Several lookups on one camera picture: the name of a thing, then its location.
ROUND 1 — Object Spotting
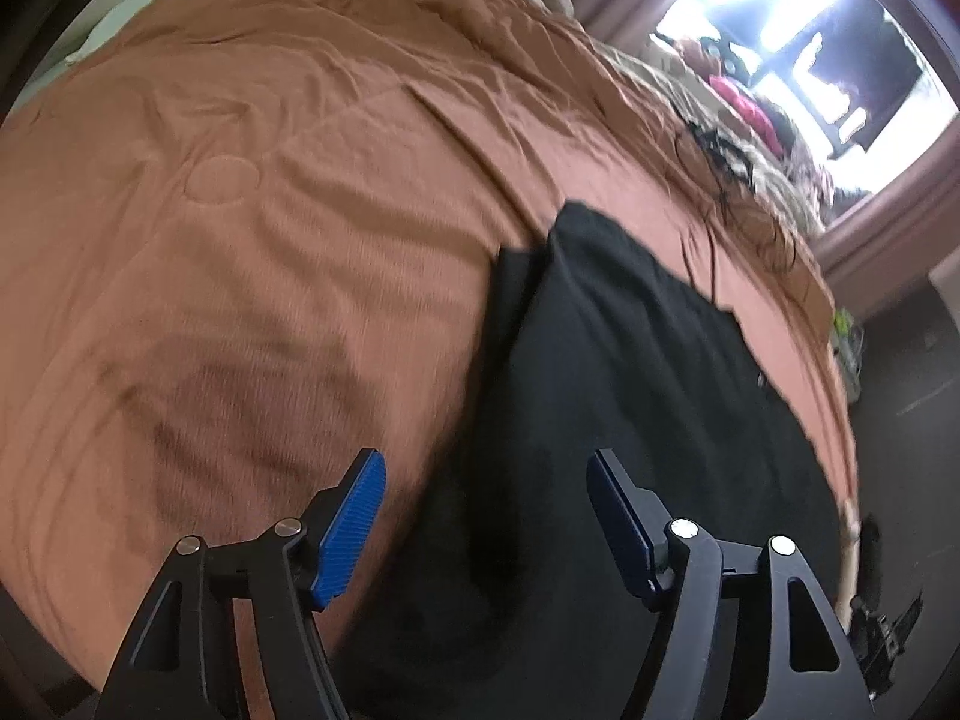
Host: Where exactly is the black garment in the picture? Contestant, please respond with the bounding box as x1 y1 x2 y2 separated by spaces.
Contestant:
334 203 841 718

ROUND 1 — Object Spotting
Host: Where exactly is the orange-brown bed blanket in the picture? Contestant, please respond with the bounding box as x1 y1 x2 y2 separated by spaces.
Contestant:
2 0 856 686

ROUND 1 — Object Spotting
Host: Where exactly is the pink plush toy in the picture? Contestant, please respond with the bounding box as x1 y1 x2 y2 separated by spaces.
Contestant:
708 75 784 158

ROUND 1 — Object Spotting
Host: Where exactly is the black tangled cable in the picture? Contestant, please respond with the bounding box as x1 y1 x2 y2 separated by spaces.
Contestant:
670 99 797 309

